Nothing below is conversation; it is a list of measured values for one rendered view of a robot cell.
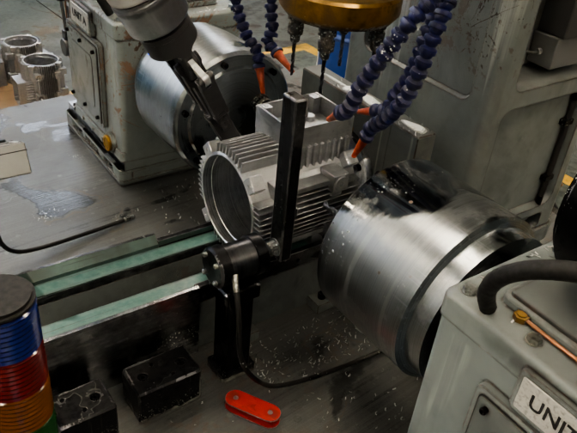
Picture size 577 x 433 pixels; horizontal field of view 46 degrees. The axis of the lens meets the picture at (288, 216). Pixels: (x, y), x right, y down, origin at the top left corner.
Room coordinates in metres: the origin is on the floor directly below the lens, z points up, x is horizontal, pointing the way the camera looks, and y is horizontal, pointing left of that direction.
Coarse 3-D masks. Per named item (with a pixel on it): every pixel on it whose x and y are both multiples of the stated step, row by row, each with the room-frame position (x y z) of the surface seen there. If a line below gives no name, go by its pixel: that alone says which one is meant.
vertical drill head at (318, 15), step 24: (288, 0) 0.95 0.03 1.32; (312, 0) 0.92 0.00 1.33; (336, 0) 0.92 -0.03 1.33; (360, 0) 0.94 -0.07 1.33; (384, 0) 0.95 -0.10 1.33; (288, 24) 0.99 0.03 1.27; (312, 24) 0.93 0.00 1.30; (336, 24) 0.91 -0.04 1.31; (360, 24) 0.91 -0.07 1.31; (384, 24) 0.94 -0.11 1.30
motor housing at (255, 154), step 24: (216, 144) 0.92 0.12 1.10; (240, 144) 0.91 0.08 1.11; (264, 144) 0.92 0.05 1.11; (216, 168) 0.96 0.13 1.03; (240, 168) 0.86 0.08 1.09; (264, 168) 0.88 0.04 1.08; (312, 168) 0.92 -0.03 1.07; (216, 192) 0.96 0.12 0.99; (240, 192) 0.98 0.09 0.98; (264, 192) 0.85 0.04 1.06; (312, 192) 0.88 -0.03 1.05; (216, 216) 0.93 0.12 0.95; (240, 216) 0.95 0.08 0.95; (264, 216) 0.83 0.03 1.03; (312, 216) 0.88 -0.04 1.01; (264, 240) 0.83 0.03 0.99
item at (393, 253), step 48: (384, 192) 0.74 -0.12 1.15; (432, 192) 0.73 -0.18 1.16; (480, 192) 0.77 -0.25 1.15; (336, 240) 0.72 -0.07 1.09; (384, 240) 0.68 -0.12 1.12; (432, 240) 0.66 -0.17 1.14; (480, 240) 0.66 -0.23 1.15; (528, 240) 0.68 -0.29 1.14; (336, 288) 0.69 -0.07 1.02; (384, 288) 0.64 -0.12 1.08; (432, 288) 0.61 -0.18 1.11; (384, 336) 0.62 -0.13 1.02; (432, 336) 0.59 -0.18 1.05
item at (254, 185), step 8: (208, 144) 0.94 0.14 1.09; (208, 152) 0.93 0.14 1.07; (344, 152) 0.95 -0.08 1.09; (352, 152) 0.96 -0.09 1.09; (344, 160) 0.95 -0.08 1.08; (352, 160) 0.95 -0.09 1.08; (256, 176) 0.85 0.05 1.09; (248, 184) 0.84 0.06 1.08; (256, 184) 0.84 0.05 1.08; (248, 192) 0.84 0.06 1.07; (256, 192) 0.83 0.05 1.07; (208, 216) 0.93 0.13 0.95
